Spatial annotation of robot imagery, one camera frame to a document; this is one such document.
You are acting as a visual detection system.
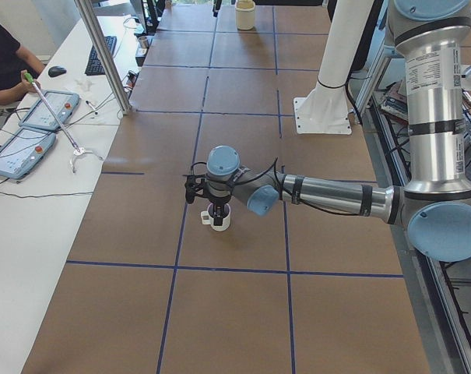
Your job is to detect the white ceramic mug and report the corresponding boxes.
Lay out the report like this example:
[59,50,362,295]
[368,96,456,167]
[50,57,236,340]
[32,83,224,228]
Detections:
[200,203,230,231]

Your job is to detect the white camera pedestal column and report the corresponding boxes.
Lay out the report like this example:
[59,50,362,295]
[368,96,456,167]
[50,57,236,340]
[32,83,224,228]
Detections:
[293,0,374,135]

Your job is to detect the person in black shirt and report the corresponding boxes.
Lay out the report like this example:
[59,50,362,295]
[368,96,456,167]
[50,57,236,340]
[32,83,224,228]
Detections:
[0,24,45,105]

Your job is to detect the blue teach pendant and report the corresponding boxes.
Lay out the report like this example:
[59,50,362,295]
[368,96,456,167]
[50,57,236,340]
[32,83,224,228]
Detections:
[0,127,56,180]
[17,90,81,132]

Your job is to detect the small metal cup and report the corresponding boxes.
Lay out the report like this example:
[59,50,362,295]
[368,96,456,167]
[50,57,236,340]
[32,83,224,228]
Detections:
[138,36,149,49]

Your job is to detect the silver reacher grabber stick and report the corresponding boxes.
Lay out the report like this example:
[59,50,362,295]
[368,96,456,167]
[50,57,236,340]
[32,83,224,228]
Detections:
[23,71,104,173]

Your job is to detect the far blue teach pendant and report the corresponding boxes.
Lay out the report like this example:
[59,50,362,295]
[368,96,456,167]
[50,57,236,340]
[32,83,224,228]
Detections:
[17,90,81,132]

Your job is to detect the black keyboard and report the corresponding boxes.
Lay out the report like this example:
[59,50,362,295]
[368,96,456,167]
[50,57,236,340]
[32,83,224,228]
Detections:
[84,35,118,76]

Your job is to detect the white plastic bin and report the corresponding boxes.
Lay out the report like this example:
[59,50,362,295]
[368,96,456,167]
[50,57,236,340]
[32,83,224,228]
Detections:
[235,0,256,31]

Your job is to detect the black computer mouse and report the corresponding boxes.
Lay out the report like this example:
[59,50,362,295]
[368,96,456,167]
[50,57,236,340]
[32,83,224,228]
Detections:
[47,65,67,78]

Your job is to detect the aluminium frame post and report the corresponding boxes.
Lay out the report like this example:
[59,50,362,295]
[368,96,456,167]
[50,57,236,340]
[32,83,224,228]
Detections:
[75,0,131,115]

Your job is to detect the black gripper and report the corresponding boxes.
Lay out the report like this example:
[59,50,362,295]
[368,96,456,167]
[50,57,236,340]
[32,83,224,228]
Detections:
[206,183,231,227]

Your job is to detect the near blue teach pendant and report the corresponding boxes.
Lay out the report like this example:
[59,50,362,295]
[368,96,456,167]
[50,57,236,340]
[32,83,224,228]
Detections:
[0,127,56,180]

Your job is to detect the stack of books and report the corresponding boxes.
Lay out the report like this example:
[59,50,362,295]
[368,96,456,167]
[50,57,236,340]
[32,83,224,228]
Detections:
[380,81,409,125]

